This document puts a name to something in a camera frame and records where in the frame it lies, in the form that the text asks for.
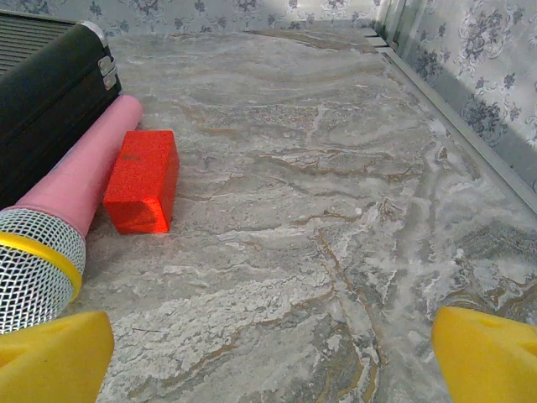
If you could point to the aluminium side rail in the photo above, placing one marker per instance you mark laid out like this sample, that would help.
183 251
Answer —
453 113

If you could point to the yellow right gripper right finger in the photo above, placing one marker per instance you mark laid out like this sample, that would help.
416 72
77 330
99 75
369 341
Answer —
491 361

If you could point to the black hard case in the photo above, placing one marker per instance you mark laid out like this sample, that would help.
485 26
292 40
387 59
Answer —
46 105

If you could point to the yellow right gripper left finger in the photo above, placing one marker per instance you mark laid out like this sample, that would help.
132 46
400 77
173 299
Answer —
50 361

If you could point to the aluminium corner post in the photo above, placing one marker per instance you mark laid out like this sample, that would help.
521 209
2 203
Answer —
398 21

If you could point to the pink microphone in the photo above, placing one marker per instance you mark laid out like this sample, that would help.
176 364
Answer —
75 180

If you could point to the red block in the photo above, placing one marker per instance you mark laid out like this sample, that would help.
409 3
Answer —
140 180

